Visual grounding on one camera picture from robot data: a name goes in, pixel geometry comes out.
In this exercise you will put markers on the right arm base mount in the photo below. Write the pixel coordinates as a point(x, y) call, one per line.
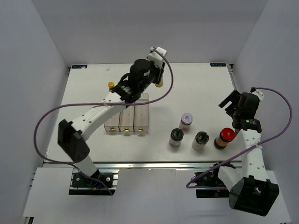
point(222, 182)

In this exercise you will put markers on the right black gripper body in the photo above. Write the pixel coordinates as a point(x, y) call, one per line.
point(234, 97)

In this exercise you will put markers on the left clear organizer bin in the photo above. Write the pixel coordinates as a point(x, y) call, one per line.
point(112, 124)

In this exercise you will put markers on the black lid spice jar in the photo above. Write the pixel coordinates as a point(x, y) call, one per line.
point(176, 137)

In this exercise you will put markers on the right blue table label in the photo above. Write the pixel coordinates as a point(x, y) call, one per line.
point(218, 65)

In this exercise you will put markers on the black grinder white bottle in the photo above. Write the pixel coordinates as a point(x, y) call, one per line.
point(200, 140)

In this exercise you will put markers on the red chili sauce bottle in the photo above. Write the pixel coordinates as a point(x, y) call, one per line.
point(111, 85)

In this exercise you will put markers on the middle clear organizer bin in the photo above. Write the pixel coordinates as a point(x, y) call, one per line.
point(126, 124)

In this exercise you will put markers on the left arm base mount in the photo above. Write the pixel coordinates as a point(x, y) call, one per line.
point(82, 186)

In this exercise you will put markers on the blue table label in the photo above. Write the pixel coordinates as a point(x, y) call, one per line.
point(84, 66)
point(218, 65)

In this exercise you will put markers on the small yellow label bottle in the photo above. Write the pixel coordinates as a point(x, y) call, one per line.
point(160, 84)

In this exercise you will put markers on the white lid sauce jar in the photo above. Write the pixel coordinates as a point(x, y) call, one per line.
point(185, 121)

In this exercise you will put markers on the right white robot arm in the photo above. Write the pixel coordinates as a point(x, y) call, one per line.
point(251, 191)

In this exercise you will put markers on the red lid brown jar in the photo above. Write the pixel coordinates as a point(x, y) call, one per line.
point(226, 136)

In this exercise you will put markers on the wrist white camera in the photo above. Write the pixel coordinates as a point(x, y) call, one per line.
point(155, 56)
point(257, 92)

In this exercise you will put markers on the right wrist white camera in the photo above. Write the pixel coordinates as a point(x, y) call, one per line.
point(257, 92)

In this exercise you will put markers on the right clear organizer bin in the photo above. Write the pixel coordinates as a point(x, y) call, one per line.
point(141, 119)

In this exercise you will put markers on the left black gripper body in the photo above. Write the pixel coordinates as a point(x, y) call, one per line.
point(155, 75)

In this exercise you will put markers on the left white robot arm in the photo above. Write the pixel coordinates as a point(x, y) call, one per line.
point(72, 135)

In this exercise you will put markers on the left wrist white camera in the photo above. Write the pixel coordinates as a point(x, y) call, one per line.
point(155, 56)

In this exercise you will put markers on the clear organizer bin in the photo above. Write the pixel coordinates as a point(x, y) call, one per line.
point(112, 124)
point(141, 119)
point(126, 124)

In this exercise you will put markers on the aluminium table front rail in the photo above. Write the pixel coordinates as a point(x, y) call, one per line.
point(155, 165)

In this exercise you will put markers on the left blue table label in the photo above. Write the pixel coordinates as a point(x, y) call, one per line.
point(84, 66)

